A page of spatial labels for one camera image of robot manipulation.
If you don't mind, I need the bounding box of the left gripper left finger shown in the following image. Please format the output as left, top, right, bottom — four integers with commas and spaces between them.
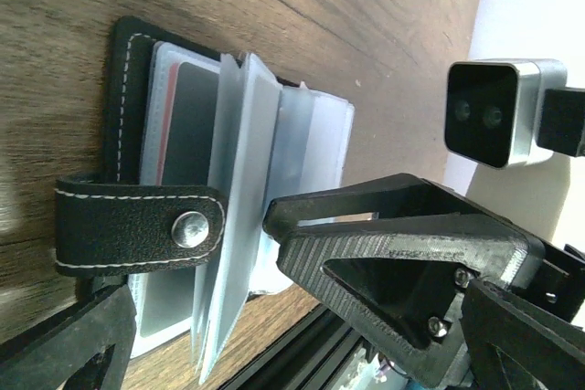
1, 285, 136, 389

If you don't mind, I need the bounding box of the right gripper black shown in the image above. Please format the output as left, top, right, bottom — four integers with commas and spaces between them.
538, 241, 584, 321

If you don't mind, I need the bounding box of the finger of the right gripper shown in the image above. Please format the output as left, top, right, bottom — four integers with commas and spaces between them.
263, 174, 482, 239
276, 214, 545, 385

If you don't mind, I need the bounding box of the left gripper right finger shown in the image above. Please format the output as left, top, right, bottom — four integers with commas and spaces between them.
461, 279, 584, 389

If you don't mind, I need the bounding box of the black leather card holder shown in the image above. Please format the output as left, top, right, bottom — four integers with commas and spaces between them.
55, 16, 355, 380

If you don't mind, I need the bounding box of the dark grey card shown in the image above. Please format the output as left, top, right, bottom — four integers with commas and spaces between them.
155, 61, 218, 185

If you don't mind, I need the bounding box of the black aluminium frame rail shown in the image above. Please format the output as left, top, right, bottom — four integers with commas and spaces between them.
221, 305, 364, 390

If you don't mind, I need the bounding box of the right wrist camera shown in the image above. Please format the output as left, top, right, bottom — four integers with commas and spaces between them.
444, 58, 584, 169

